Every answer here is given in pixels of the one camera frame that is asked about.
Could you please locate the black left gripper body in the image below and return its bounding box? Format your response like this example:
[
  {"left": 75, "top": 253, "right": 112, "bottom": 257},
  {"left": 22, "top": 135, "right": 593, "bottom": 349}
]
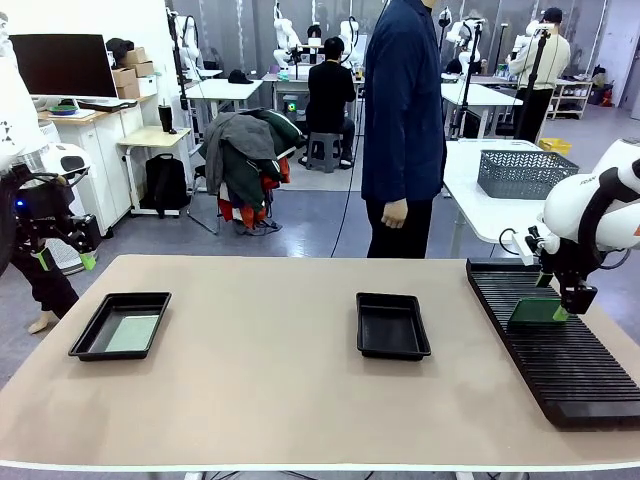
[{"left": 12, "top": 172, "right": 76, "bottom": 241}]

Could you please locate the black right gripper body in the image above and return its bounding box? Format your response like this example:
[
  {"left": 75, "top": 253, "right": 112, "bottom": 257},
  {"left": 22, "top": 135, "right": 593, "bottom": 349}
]
[{"left": 542, "top": 237, "right": 609, "bottom": 291}]

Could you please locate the black ESD tray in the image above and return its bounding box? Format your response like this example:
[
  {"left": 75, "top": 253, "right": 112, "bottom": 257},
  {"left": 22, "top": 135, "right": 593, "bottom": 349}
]
[
  {"left": 68, "top": 292, "right": 173, "bottom": 361},
  {"left": 355, "top": 292, "right": 432, "bottom": 361}
]

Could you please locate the person's bare hand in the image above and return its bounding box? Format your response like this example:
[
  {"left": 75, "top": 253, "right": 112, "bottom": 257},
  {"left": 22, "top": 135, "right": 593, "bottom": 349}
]
[{"left": 380, "top": 198, "right": 409, "bottom": 230}]

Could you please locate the white air purifier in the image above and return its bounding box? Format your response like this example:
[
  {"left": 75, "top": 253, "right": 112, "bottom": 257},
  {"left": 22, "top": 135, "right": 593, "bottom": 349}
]
[{"left": 29, "top": 122, "right": 101, "bottom": 276}]

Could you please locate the black slotted board rack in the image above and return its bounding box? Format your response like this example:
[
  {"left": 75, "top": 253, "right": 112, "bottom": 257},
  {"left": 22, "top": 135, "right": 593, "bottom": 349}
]
[{"left": 465, "top": 257, "right": 640, "bottom": 430}]

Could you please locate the white storage cabinet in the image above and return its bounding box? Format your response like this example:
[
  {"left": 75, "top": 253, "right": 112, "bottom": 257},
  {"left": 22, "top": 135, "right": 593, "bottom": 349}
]
[{"left": 52, "top": 97, "right": 151, "bottom": 237}]

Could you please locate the white table with basket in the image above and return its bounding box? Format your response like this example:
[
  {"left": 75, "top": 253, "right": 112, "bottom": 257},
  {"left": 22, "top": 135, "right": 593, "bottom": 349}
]
[{"left": 442, "top": 139, "right": 551, "bottom": 259}]

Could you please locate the black backpack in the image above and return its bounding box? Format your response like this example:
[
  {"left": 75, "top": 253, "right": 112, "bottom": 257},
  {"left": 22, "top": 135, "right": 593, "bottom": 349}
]
[{"left": 144, "top": 153, "right": 191, "bottom": 219}]

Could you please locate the grey plastic mesh basket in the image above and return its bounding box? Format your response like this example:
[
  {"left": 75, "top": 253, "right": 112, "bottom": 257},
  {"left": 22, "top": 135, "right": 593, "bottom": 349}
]
[{"left": 477, "top": 148, "right": 580, "bottom": 200}]

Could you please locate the yellow plastic bin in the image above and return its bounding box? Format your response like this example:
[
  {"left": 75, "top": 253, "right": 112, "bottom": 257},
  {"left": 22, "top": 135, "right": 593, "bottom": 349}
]
[{"left": 538, "top": 137, "right": 573, "bottom": 156}]

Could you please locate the small white side table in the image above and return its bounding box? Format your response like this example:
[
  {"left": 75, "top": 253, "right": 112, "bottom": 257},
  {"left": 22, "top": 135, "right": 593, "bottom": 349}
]
[{"left": 117, "top": 125, "right": 194, "bottom": 219}]

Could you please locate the black keyboard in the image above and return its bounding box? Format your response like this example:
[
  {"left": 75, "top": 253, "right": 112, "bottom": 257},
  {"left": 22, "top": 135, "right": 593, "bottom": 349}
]
[{"left": 77, "top": 98, "right": 138, "bottom": 112}]

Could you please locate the black computer monitor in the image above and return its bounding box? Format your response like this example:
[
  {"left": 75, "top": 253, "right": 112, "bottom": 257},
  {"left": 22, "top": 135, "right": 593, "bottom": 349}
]
[{"left": 8, "top": 33, "right": 119, "bottom": 99}]

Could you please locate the light wooden shelf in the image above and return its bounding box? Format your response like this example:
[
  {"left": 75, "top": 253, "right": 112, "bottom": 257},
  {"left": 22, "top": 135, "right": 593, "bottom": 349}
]
[{"left": 547, "top": 77, "right": 595, "bottom": 120}]

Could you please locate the pile of coats on chair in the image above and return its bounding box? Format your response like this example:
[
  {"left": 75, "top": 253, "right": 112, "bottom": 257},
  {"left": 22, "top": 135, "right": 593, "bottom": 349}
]
[{"left": 199, "top": 107, "right": 307, "bottom": 236}]

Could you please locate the white desk with cap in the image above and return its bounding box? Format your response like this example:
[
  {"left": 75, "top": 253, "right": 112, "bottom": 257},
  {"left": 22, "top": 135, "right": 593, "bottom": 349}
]
[{"left": 185, "top": 77, "right": 265, "bottom": 131}]

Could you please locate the person in beige top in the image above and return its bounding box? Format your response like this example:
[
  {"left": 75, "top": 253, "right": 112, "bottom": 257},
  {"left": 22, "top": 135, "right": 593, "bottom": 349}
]
[{"left": 507, "top": 7, "right": 571, "bottom": 144}]

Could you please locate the person in navy jacket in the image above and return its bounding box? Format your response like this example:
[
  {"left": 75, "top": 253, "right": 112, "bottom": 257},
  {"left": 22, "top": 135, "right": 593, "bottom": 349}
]
[{"left": 360, "top": 0, "right": 448, "bottom": 260}]

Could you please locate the grey plastic stool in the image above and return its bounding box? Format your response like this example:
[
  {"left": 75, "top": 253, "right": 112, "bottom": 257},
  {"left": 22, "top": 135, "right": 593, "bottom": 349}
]
[{"left": 304, "top": 132, "right": 346, "bottom": 174}]

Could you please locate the seated person in black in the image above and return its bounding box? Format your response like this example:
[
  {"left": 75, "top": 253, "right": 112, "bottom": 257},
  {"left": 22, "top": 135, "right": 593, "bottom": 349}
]
[{"left": 305, "top": 36, "right": 359, "bottom": 169}]

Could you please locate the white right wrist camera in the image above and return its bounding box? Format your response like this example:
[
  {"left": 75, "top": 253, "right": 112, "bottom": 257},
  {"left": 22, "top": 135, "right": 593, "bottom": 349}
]
[{"left": 510, "top": 225, "right": 546, "bottom": 266}]

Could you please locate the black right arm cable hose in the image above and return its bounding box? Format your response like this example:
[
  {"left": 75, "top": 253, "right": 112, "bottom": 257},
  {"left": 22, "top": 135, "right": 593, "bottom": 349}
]
[{"left": 499, "top": 167, "right": 640, "bottom": 271}]

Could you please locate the black camera tripod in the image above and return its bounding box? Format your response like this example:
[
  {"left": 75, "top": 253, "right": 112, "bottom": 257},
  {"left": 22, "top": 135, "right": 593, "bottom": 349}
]
[
  {"left": 514, "top": 22, "right": 551, "bottom": 144},
  {"left": 449, "top": 22, "right": 489, "bottom": 140}
]

